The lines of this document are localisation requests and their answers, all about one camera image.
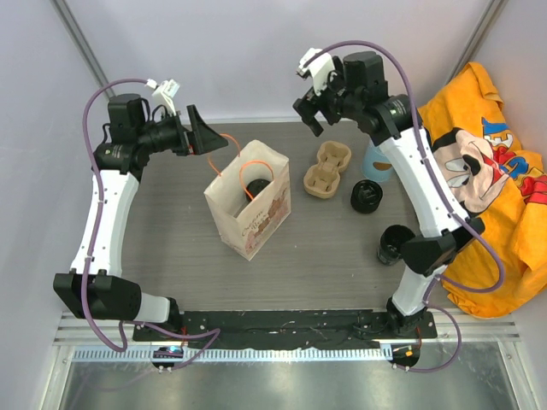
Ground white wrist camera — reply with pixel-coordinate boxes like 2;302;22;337
296;48;335;96
145;79;180;114

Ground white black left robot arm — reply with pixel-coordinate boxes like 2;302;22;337
53;94;228;341

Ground orange cartoon print cloth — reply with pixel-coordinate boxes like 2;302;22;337
419;62;546;319

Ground black coffee cup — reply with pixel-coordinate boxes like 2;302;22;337
377;225;415;266

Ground black ribbed cup lid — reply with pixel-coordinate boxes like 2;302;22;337
350;179;383;214

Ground light blue straw cup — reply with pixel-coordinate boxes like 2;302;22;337
361;143;393;183

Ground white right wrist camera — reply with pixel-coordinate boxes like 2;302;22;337
296;48;335;96

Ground brown pulp cup carrier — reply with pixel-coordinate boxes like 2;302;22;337
303;141;352;199

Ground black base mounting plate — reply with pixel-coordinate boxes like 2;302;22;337
132;309;439;345

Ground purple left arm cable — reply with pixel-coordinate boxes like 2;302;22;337
79;78;221;371

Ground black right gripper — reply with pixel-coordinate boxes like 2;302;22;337
294;59;362;137

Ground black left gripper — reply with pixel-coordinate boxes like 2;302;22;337
137;105;227;156

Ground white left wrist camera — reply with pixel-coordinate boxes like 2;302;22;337
145;79;180;114

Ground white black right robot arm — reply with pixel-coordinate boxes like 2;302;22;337
293;48;485;337

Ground aluminium frame rail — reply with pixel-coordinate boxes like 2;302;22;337
53;310;522;364

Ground cream paper bag orange handles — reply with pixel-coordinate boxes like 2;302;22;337
204;140;291;261

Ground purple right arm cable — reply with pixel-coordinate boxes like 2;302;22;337
318;41;506;372

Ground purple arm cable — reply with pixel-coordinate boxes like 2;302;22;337
318;41;506;372
79;78;221;371

